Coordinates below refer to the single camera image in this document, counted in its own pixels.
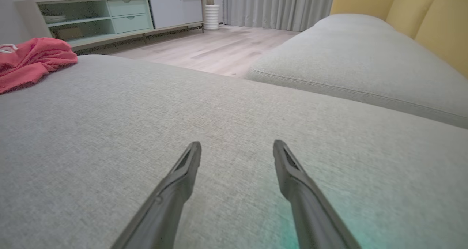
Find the yellow sofa armrest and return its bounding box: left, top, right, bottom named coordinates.
left=329, top=0, right=405, bottom=21

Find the white ribbed planter pot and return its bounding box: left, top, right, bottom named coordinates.
left=203, top=4, right=220, bottom=31

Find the tan storage box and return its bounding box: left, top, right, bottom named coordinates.
left=54, top=26, right=83, bottom=41

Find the red and white jersey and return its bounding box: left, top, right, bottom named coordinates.
left=0, top=37, right=78, bottom=95

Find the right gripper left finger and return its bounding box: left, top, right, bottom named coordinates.
left=110, top=141, right=202, bottom=249

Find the grey sofa seat cushion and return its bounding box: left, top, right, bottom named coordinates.
left=246, top=14, right=468, bottom=129

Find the grey and yellow sofa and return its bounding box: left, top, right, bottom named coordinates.
left=0, top=54, right=468, bottom=249

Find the yellow sofa backrest cushion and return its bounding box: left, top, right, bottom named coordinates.
left=386, top=0, right=445, bottom=39
left=415, top=0, right=468, bottom=78

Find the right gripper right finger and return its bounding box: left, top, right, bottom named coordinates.
left=273, top=139, right=362, bottom=249

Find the mint and grey TV cabinet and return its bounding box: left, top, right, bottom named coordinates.
left=15, top=0, right=205, bottom=56

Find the grey pleated curtain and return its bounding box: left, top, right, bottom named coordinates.
left=214, top=0, right=339, bottom=32

